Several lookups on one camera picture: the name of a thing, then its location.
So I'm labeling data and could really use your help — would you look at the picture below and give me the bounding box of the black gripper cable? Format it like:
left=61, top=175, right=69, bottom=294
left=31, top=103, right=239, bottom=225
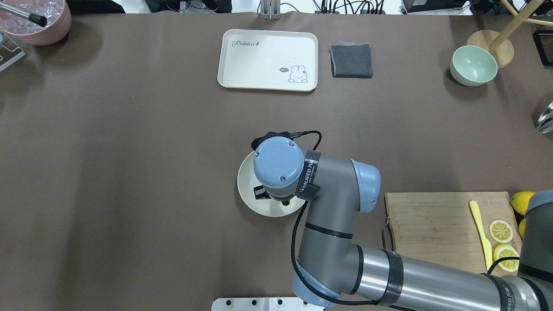
left=290, top=130, right=389, bottom=306

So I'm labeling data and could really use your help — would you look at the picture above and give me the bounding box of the lemon slice lower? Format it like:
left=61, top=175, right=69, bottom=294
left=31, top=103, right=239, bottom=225
left=493, top=244, right=519, bottom=272

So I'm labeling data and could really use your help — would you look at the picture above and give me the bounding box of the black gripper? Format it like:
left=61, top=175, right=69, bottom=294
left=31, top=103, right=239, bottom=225
left=251, top=131, right=299, bottom=205

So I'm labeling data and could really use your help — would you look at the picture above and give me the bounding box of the metal scoop black-tipped handle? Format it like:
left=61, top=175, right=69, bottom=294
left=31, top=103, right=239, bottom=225
left=0, top=1, right=48, bottom=27

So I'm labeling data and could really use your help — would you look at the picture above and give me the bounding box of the cream round plate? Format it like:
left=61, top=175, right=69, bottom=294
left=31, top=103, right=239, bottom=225
left=237, top=151, right=304, bottom=217

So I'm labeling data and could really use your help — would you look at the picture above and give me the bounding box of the pink bowl with ice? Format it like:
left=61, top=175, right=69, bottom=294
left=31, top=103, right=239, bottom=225
left=1, top=0, right=72, bottom=46

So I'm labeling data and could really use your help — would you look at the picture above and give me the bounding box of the cream rabbit tray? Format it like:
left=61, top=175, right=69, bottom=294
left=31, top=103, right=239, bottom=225
left=217, top=29, right=318, bottom=92

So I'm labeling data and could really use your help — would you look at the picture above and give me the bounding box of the grey folded cloth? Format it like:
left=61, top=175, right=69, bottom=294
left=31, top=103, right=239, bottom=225
left=330, top=41, right=373, bottom=79

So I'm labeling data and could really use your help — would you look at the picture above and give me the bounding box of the whole yellow lemon near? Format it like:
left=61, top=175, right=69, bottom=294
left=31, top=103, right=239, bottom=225
left=518, top=218, right=527, bottom=239

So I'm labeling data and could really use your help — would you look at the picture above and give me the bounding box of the bamboo cutting board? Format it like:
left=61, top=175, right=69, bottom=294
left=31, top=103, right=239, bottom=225
left=385, top=192, right=522, bottom=273

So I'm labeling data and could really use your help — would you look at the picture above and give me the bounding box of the shiny steel scoop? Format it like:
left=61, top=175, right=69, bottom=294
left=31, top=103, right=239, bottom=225
left=535, top=101, right=553, bottom=134

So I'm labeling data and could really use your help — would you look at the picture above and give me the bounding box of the whole yellow lemon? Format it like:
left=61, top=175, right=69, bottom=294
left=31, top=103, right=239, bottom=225
left=518, top=218, right=527, bottom=239
left=510, top=191, right=536, bottom=216

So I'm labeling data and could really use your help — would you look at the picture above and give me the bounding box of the lemon slice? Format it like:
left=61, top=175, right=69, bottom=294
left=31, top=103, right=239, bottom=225
left=489, top=220, right=514, bottom=244
left=493, top=244, right=519, bottom=272

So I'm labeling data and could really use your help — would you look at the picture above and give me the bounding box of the lemon slice upper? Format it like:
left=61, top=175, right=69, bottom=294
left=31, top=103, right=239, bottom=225
left=489, top=220, right=514, bottom=244

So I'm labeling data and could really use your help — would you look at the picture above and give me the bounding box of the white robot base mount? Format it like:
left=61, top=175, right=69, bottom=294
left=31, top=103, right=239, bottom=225
left=211, top=297, right=325, bottom=311

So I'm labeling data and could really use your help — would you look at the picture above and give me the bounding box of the white cup rack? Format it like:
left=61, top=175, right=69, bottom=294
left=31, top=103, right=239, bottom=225
left=0, top=30, right=26, bottom=72

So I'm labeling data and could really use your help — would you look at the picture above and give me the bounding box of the yellow plastic knife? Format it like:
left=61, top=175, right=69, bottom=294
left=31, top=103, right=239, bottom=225
left=469, top=200, right=493, bottom=270

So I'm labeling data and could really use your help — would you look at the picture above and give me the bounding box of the mint green bowl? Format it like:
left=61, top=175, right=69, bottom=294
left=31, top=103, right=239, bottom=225
left=449, top=45, right=499, bottom=86

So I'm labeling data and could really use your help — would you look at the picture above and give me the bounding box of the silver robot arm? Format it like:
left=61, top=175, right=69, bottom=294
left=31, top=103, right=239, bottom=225
left=251, top=132, right=553, bottom=311

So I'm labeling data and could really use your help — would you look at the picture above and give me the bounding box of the whole yellow lemon far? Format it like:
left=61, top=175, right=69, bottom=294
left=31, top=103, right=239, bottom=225
left=510, top=191, right=536, bottom=216

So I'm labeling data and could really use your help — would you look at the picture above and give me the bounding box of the wooden mug tree stand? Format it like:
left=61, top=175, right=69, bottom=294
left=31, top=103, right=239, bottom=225
left=466, top=0, right=552, bottom=69

